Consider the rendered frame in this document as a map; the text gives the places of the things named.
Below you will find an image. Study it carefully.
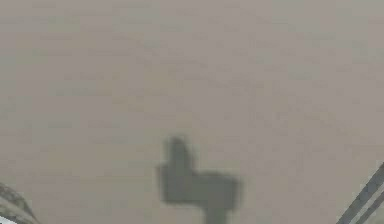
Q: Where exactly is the grey rounded object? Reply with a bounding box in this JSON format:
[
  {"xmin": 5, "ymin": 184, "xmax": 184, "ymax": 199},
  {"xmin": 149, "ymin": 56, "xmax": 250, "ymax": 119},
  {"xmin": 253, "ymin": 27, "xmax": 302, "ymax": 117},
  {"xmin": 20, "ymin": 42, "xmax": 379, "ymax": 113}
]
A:
[{"xmin": 0, "ymin": 182, "xmax": 41, "ymax": 224}]

